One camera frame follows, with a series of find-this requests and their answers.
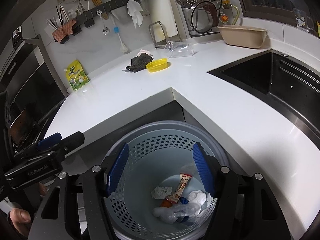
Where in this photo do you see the pink paper receipt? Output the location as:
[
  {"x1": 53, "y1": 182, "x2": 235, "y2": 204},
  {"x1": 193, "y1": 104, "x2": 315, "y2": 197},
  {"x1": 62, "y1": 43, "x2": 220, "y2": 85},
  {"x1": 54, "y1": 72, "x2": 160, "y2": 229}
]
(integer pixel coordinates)
[{"x1": 137, "y1": 49, "x2": 151, "y2": 56}]

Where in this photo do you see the black range hood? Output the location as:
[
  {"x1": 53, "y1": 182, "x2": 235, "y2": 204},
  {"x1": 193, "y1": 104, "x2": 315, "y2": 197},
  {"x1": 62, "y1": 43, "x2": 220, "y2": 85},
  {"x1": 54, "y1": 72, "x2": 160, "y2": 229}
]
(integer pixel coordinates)
[{"x1": 1, "y1": 35, "x2": 68, "y2": 122}]

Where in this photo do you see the black kitchen sink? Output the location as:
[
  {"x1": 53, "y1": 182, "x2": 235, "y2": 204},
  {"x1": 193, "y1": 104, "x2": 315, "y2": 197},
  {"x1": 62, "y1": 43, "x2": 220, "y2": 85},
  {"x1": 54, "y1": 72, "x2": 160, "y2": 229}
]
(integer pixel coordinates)
[{"x1": 208, "y1": 50, "x2": 319, "y2": 146}]

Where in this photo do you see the person's left hand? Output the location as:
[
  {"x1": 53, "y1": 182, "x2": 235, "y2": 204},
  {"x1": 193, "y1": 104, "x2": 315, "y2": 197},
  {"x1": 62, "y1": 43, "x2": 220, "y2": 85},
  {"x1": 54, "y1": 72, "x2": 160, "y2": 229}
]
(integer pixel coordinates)
[{"x1": 7, "y1": 191, "x2": 32, "y2": 239}]

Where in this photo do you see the red snack wrapper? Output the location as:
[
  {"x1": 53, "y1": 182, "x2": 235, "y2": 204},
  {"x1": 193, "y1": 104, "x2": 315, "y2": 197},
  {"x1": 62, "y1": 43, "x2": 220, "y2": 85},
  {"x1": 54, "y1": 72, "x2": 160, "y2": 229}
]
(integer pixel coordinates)
[{"x1": 167, "y1": 173, "x2": 193, "y2": 204}]

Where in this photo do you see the pink orange dish cloth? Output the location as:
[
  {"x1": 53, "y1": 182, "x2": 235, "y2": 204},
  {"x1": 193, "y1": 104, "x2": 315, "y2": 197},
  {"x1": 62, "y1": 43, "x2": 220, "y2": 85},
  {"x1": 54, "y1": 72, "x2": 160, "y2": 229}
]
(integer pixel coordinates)
[{"x1": 52, "y1": 18, "x2": 77, "y2": 42}]

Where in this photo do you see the beige plastic basin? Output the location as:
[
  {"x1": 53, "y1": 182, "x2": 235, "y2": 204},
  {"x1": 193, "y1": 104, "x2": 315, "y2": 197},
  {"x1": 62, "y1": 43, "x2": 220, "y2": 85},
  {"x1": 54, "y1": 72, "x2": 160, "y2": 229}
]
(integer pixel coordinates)
[{"x1": 218, "y1": 25, "x2": 268, "y2": 49}]

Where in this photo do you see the clear plastic cup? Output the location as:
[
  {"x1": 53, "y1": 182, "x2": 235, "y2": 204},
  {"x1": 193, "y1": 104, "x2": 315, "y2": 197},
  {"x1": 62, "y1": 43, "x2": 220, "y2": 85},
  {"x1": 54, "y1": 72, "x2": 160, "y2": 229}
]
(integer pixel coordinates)
[{"x1": 164, "y1": 41, "x2": 196, "y2": 58}]

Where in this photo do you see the printed paper ball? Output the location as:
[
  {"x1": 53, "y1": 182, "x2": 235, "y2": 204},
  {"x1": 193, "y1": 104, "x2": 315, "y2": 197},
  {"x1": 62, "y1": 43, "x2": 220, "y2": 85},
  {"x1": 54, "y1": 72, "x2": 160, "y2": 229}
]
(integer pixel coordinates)
[{"x1": 151, "y1": 186, "x2": 172, "y2": 199}]

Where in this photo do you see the blue white bottle brush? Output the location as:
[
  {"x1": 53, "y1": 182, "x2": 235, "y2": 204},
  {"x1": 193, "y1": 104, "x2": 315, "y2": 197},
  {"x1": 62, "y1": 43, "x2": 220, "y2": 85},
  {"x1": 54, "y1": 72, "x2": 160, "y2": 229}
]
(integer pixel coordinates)
[{"x1": 113, "y1": 26, "x2": 129, "y2": 54}]

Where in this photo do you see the yellow plastic lid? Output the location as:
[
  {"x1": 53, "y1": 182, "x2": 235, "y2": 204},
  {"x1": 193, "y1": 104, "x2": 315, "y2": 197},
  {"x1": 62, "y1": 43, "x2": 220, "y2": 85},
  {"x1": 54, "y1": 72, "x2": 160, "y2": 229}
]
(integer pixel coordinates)
[{"x1": 146, "y1": 58, "x2": 168, "y2": 73}]

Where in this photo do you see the white hanging cloth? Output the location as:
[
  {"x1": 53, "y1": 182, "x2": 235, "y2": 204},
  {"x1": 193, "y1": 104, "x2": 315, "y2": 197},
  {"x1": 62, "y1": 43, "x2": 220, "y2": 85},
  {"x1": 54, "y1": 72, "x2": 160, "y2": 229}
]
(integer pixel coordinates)
[{"x1": 127, "y1": 0, "x2": 143, "y2": 28}]

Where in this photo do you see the hanging steel spoon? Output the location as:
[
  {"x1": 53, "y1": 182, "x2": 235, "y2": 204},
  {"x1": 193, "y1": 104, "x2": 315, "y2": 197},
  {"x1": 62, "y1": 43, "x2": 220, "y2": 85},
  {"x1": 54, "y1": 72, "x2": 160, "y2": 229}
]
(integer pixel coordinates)
[{"x1": 97, "y1": 10, "x2": 110, "y2": 35}]

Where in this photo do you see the yellow green detergent pouch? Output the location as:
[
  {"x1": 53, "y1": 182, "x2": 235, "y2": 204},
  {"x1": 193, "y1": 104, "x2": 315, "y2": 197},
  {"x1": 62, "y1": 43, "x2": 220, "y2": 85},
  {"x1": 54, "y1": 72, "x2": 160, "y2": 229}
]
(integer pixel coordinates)
[{"x1": 65, "y1": 60, "x2": 89, "y2": 91}]

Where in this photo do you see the white cutting board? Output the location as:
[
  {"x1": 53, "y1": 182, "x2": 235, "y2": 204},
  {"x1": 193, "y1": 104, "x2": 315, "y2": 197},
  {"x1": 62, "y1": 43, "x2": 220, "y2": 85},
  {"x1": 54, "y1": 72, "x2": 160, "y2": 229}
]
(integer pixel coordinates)
[{"x1": 148, "y1": 0, "x2": 178, "y2": 37}]

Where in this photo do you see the black gas stove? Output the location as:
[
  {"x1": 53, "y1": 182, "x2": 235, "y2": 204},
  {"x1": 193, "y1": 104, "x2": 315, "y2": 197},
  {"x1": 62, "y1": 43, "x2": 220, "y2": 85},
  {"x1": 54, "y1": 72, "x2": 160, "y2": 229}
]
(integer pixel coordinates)
[{"x1": 10, "y1": 99, "x2": 64, "y2": 155}]

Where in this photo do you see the steel cutting board rack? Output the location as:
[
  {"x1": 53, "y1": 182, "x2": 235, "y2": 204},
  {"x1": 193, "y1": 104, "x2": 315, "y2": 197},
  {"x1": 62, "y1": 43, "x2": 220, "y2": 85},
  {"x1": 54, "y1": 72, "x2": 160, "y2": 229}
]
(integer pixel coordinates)
[{"x1": 149, "y1": 21, "x2": 182, "y2": 49}]

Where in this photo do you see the clear plastic bag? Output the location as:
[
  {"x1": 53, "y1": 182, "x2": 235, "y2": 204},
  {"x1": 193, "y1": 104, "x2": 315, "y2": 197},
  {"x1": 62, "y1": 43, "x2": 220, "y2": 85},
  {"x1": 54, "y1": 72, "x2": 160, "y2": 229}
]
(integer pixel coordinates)
[{"x1": 152, "y1": 203, "x2": 201, "y2": 224}]

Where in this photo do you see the white tissue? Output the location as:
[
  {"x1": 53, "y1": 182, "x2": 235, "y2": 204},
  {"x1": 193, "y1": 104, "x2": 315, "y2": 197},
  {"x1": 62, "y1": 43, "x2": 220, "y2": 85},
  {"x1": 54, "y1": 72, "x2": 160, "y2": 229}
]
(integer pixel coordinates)
[{"x1": 187, "y1": 190, "x2": 207, "y2": 207}]

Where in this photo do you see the grey perforated trash bin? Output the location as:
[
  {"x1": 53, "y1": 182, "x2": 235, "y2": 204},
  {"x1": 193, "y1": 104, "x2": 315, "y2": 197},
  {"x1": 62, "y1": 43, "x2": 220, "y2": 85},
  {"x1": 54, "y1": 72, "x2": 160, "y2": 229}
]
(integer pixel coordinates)
[{"x1": 105, "y1": 121, "x2": 229, "y2": 239}]

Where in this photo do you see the white chopsticks bundle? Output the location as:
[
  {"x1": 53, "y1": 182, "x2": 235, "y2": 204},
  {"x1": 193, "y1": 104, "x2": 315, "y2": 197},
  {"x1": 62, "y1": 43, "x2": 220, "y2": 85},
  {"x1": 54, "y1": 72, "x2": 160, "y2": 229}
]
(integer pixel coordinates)
[{"x1": 46, "y1": 5, "x2": 70, "y2": 30}]

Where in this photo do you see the black wall utensil rail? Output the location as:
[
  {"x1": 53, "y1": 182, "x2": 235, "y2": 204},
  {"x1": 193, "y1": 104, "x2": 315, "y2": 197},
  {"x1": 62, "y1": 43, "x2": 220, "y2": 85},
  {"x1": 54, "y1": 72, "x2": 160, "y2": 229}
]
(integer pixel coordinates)
[{"x1": 60, "y1": 0, "x2": 141, "y2": 44}]

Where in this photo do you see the steel colander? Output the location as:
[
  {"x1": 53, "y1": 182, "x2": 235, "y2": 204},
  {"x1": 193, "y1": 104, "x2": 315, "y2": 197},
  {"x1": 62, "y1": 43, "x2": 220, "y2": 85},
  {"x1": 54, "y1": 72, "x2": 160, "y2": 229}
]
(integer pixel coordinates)
[{"x1": 190, "y1": 1, "x2": 219, "y2": 34}]

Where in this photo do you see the black dish rack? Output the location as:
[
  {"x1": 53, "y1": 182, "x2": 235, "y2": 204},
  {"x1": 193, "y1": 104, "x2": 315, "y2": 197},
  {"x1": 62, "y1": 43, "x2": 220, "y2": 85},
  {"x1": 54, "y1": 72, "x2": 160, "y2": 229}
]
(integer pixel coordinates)
[{"x1": 182, "y1": 1, "x2": 220, "y2": 36}]

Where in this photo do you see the black scouring cloth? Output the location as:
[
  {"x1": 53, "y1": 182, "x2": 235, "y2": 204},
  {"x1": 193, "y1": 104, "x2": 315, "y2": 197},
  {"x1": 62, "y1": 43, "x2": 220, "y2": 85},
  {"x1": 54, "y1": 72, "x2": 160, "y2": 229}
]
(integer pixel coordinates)
[{"x1": 125, "y1": 53, "x2": 153, "y2": 73}]

